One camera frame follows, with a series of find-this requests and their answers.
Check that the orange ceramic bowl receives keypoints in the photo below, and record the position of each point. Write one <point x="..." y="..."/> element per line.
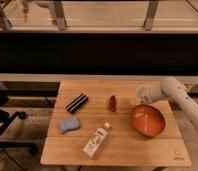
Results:
<point x="147" y="120"/>

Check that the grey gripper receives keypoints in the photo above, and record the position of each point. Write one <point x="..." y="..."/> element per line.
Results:
<point x="134" y="101"/>

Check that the wooden table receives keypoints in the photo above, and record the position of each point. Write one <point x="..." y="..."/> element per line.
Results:
<point x="123" y="146"/>

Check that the black office chair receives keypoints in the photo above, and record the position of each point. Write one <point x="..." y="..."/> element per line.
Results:
<point x="6" y="119"/>

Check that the blue sponge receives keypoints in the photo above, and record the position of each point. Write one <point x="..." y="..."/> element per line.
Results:
<point x="70" y="124"/>

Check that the translucent plastic cup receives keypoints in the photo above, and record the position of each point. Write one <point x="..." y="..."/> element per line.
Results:
<point x="142" y="92"/>

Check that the white plastic bottle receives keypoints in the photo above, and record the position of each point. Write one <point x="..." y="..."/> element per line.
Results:
<point x="96" y="140"/>

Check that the small dark red object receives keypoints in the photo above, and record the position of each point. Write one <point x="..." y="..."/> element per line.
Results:
<point x="112" y="103"/>

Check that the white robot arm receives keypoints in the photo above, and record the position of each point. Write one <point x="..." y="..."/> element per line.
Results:
<point x="172" y="89"/>

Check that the black white striped case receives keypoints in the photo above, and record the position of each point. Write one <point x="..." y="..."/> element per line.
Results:
<point x="77" y="103"/>

